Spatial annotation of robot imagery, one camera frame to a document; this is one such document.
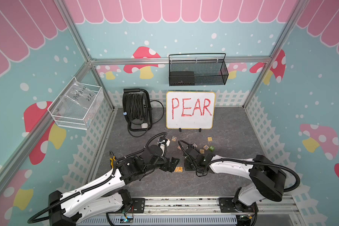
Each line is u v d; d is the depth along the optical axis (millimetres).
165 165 623
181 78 853
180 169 855
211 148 943
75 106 723
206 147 951
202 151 940
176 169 646
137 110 918
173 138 997
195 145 964
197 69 943
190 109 997
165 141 645
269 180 436
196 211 741
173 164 624
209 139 997
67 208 401
